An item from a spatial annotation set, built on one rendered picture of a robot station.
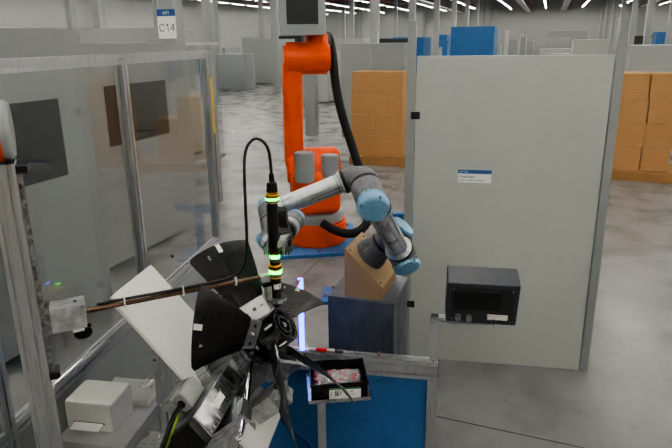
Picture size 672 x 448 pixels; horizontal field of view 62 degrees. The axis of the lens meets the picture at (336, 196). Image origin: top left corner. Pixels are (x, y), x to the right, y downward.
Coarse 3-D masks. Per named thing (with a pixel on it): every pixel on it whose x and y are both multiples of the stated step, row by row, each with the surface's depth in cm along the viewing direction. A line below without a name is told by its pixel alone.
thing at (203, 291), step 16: (208, 288) 158; (208, 304) 157; (224, 304) 162; (208, 320) 156; (224, 320) 161; (240, 320) 166; (192, 336) 150; (208, 336) 155; (224, 336) 161; (240, 336) 167; (192, 352) 150; (208, 352) 156; (224, 352) 162; (192, 368) 150
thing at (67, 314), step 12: (60, 300) 160; (72, 300) 160; (84, 300) 161; (48, 312) 155; (60, 312) 155; (72, 312) 156; (84, 312) 158; (48, 324) 155; (60, 324) 156; (72, 324) 157; (84, 324) 158
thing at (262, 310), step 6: (252, 300) 183; (258, 300) 183; (264, 300) 184; (246, 306) 182; (252, 306) 182; (258, 306) 183; (264, 306) 183; (246, 312) 181; (252, 312) 181; (258, 312) 182; (264, 312) 182; (252, 318) 180; (258, 318) 181
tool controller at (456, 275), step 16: (448, 272) 212; (464, 272) 211; (480, 272) 211; (496, 272) 210; (512, 272) 210; (448, 288) 208; (464, 288) 206; (480, 288) 205; (496, 288) 205; (512, 288) 203; (448, 304) 212; (464, 304) 210; (480, 304) 209; (496, 304) 208; (512, 304) 207; (448, 320) 216; (464, 320) 214; (480, 320) 213; (496, 320) 212; (512, 320) 211
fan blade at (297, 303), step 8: (288, 288) 211; (288, 296) 205; (296, 296) 206; (304, 296) 208; (312, 296) 211; (272, 304) 199; (288, 304) 199; (296, 304) 200; (304, 304) 202; (312, 304) 204; (320, 304) 208; (288, 312) 194; (296, 312) 195
